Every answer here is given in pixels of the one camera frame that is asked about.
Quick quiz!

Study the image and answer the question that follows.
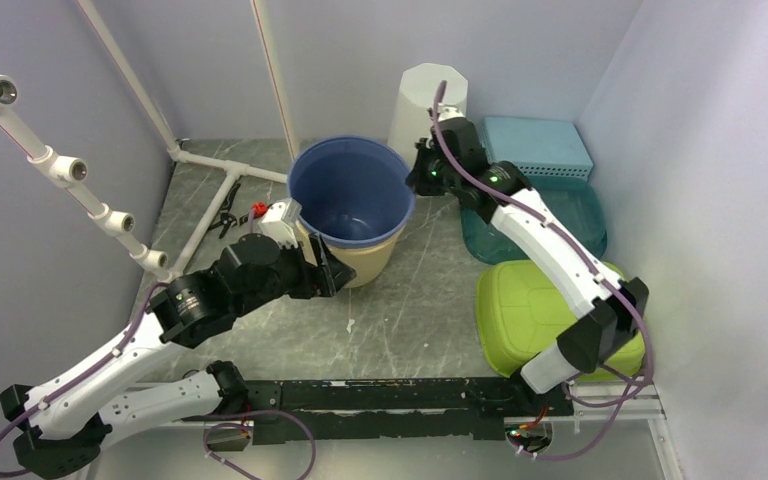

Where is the teal transparent tub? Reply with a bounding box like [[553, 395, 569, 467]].
[[461, 176, 609, 265]]

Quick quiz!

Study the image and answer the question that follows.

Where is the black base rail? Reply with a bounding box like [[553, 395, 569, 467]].
[[180, 377, 574, 446]]

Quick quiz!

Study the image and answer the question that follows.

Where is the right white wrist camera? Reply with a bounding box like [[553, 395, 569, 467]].
[[432, 103, 465, 123]]

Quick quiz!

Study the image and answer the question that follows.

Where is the blue bucket rim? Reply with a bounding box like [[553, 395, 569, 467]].
[[287, 135, 416, 249]]

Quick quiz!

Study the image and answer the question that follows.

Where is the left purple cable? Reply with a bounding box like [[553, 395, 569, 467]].
[[0, 281, 319, 480]]

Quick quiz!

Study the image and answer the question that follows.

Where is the beige bucket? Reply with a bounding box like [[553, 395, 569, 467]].
[[295, 220, 405, 288]]

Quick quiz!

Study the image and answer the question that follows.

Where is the translucent white bucket liner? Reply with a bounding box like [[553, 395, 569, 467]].
[[387, 63, 469, 169]]

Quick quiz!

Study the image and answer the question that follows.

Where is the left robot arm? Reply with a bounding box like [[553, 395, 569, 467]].
[[0, 233, 355, 479]]

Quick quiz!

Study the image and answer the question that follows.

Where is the white PVC pipe frame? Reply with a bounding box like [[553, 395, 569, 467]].
[[0, 1, 290, 289]]

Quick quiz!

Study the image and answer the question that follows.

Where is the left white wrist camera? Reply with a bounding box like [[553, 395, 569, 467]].
[[249, 198, 302, 248]]

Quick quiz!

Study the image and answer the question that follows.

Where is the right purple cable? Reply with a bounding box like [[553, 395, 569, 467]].
[[430, 80, 655, 463]]

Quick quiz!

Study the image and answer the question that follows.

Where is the light blue perforated basket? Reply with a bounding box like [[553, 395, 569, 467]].
[[479, 116, 593, 180]]

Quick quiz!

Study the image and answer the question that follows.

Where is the lime green tub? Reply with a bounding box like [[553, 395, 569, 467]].
[[475, 260, 645, 381]]

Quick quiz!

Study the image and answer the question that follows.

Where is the purple cable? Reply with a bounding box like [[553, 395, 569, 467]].
[[430, 80, 655, 463], [0, 281, 319, 480]]

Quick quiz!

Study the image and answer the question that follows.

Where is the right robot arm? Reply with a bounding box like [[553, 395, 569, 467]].
[[406, 117, 649, 415]]

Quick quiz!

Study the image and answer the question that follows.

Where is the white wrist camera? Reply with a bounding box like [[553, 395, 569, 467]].
[[432, 103, 465, 123], [249, 198, 302, 248]]

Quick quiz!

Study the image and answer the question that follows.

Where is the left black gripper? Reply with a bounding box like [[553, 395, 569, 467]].
[[234, 231, 355, 318]]

